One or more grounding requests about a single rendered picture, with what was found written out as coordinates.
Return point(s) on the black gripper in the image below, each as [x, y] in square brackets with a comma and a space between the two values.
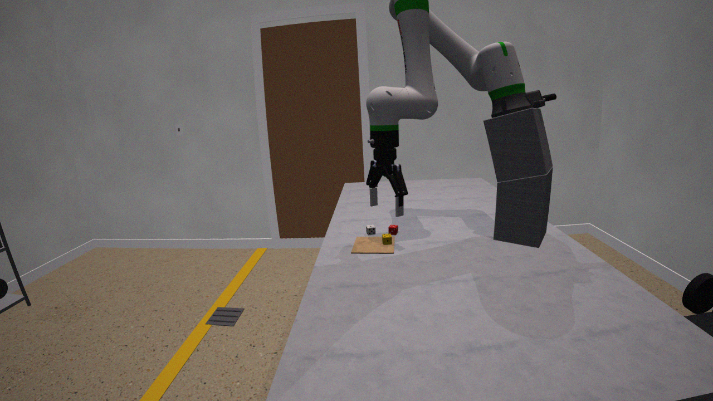
[383, 165]

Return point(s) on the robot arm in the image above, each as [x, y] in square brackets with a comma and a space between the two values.
[496, 64]

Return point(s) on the tan mat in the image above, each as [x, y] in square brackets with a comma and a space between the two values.
[372, 245]

